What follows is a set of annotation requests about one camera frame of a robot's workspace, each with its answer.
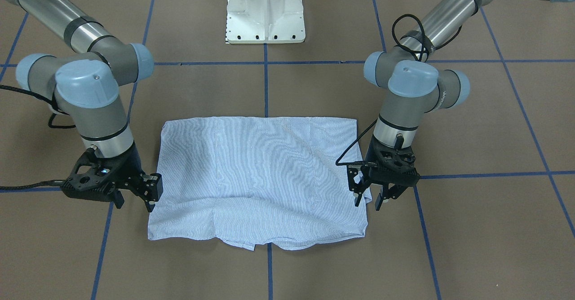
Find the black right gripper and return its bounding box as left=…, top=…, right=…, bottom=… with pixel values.
left=61, top=144, right=164, bottom=213

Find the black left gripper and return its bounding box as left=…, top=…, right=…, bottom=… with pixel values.
left=347, top=137, right=420, bottom=211

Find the blue striped button shirt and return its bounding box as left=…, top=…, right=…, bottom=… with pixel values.
left=147, top=117, right=372, bottom=251

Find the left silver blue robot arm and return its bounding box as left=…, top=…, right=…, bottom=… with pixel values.
left=345, top=0, right=574, bottom=210

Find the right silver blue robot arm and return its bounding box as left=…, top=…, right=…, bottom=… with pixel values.
left=1, top=0, right=163, bottom=212

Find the brown paper table cover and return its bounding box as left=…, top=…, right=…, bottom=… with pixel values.
left=0, top=0, right=575, bottom=300

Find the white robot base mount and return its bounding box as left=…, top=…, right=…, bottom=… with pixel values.
left=226, top=0, right=306, bottom=44

